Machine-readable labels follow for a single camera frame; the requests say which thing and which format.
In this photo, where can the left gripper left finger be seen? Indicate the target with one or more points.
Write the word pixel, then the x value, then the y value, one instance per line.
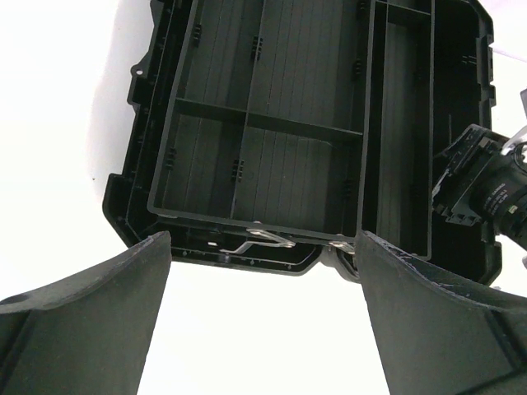
pixel 90 332

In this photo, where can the black plastic toolbox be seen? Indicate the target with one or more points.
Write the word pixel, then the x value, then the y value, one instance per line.
pixel 268 134

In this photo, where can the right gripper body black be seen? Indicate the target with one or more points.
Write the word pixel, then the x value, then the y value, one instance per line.
pixel 465 160

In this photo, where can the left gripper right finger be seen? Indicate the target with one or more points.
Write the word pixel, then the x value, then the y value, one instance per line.
pixel 437 332

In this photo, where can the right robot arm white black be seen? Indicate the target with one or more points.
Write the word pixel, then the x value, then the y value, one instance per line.
pixel 484 181

